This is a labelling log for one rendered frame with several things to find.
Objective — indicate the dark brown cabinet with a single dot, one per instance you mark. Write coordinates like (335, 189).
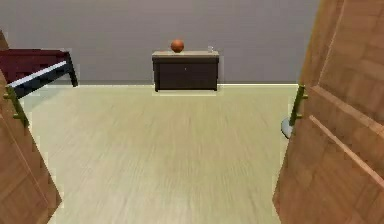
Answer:
(185, 71)

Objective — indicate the small clear glass cup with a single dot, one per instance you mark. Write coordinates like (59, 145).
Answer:
(210, 49)

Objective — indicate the orange basketball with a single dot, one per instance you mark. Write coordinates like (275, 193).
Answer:
(177, 45)

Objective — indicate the grey round object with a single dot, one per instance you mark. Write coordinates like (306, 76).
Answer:
(286, 128)

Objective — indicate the brown wooden room door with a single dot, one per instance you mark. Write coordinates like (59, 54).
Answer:
(16, 166)
(340, 133)

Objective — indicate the dark red bed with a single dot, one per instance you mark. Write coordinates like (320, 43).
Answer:
(33, 68)

